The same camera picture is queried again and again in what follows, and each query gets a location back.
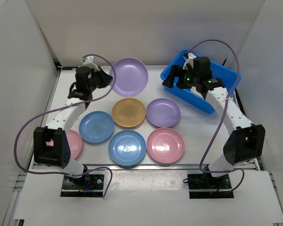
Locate pink plate front right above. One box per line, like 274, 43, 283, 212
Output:
146, 128, 185, 164

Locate pink plate left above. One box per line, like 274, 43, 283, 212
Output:
46, 130, 83, 160

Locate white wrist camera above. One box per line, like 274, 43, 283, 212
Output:
183, 53, 196, 70
83, 56, 99, 71

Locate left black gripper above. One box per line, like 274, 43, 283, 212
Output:
87, 66, 113, 92

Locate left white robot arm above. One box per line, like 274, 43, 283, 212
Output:
33, 66, 113, 189

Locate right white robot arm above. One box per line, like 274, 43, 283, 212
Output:
162, 53, 266, 188

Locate orange plate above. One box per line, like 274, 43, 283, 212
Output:
112, 98, 146, 128

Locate blue plate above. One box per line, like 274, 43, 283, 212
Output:
79, 111, 115, 143
108, 130, 147, 166

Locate purple plate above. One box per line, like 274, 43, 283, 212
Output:
109, 57, 149, 97
146, 98, 181, 127

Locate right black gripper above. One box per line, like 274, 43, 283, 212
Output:
162, 65, 199, 89

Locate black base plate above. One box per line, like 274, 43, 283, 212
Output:
183, 173, 234, 199
60, 173, 105, 198

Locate small black label sticker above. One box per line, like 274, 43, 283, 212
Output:
62, 66, 78, 71

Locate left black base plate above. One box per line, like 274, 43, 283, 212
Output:
60, 173, 105, 198

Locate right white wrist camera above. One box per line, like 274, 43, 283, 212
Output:
183, 53, 196, 70

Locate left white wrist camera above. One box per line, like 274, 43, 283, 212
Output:
83, 56, 99, 71

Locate pink plate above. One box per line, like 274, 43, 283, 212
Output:
46, 130, 83, 160
146, 128, 185, 164

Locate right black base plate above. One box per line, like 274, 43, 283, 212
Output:
183, 173, 234, 199

